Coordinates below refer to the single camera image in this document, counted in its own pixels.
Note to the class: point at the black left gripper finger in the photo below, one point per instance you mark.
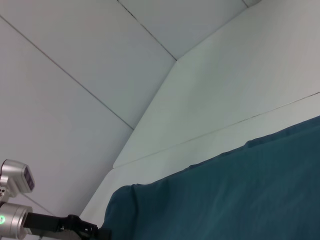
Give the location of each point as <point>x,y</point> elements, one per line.
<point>105,233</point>

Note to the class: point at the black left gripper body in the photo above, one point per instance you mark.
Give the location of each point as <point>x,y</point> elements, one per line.
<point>62,225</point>

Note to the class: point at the teal blue printed t-shirt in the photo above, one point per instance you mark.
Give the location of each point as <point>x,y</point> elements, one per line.
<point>225,195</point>

